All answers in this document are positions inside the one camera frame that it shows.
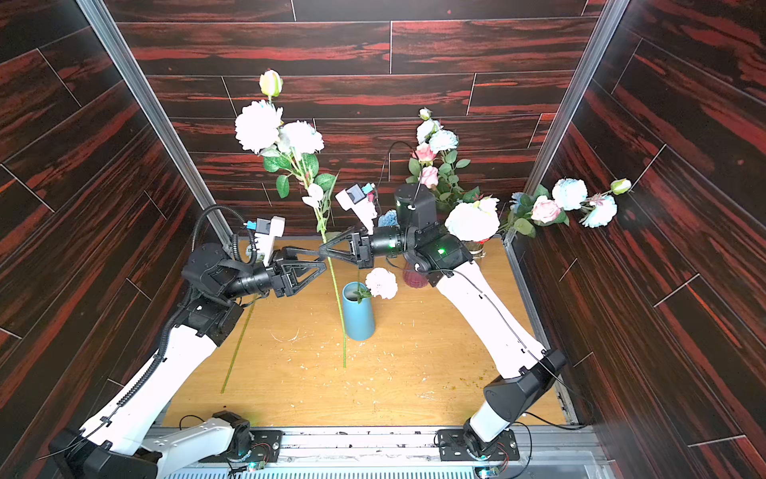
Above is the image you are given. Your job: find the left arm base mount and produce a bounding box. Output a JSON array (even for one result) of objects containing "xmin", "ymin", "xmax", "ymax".
[{"xmin": 209, "ymin": 410, "xmax": 283, "ymax": 464}]

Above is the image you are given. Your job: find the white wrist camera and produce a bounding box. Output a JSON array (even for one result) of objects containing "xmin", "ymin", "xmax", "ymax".
[
  {"xmin": 245, "ymin": 216, "xmax": 286, "ymax": 265},
  {"xmin": 335, "ymin": 183, "xmax": 378, "ymax": 234}
]

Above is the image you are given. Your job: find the blue pink flower spray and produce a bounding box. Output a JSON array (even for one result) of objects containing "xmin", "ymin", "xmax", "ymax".
[{"xmin": 500, "ymin": 178, "xmax": 632, "ymax": 238}]

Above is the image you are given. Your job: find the teal ceramic vase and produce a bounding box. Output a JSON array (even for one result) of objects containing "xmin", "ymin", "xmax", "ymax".
[{"xmin": 341, "ymin": 281, "xmax": 375, "ymax": 341}]

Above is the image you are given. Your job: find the pink carnation flower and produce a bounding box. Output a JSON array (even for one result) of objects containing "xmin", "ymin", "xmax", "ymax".
[{"xmin": 356, "ymin": 267, "xmax": 398, "ymax": 303}]

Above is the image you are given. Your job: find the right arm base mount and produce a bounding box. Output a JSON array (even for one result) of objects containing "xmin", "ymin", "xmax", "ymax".
[{"xmin": 434, "ymin": 428, "xmax": 521, "ymax": 462}]

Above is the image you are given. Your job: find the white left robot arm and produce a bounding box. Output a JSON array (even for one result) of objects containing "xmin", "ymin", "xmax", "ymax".
[{"xmin": 50, "ymin": 243, "xmax": 326, "ymax": 478}]

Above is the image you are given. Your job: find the blue carnation flower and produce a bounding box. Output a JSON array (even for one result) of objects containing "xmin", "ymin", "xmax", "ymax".
[{"xmin": 377, "ymin": 210, "xmax": 399, "ymax": 228}]

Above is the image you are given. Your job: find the blue pink glass vase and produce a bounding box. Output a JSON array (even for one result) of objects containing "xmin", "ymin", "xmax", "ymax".
[{"xmin": 402, "ymin": 261, "xmax": 429, "ymax": 289}]

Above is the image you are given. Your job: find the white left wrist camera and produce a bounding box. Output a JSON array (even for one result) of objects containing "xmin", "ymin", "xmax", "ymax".
[{"xmin": 245, "ymin": 216, "xmax": 286, "ymax": 265}]

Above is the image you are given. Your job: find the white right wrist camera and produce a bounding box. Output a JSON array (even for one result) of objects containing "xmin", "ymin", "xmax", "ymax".
[{"xmin": 335, "ymin": 183, "xmax": 378, "ymax": 234}]

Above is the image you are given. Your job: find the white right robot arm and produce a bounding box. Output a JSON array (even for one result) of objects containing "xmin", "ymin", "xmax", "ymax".
[{"xmin": 319, "ymin": 226, "xmax": 566, "ymax": 457}]

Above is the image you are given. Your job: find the white peony flower spray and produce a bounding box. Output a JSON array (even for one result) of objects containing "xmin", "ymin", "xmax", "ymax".
[{"xmin": 234, "ymin": 69, "xmax": 349, "ymax": 369}]

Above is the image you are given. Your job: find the small blue flower sprig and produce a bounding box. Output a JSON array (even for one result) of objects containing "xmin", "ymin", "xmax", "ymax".
[{"xmin": 219, "ymin": 298, "xmax": 259, "ymax": 394}]

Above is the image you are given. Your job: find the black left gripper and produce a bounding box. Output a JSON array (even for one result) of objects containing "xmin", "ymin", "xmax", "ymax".
[{"xmin": 218, "ymin": 249, "xmax": 322, "ymax": 307}]

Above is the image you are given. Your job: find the black coiled left cable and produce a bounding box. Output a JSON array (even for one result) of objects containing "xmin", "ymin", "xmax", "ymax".
[{"xmin": 77, "ymin": 204, "xmax": 249, "ymax": 432}]

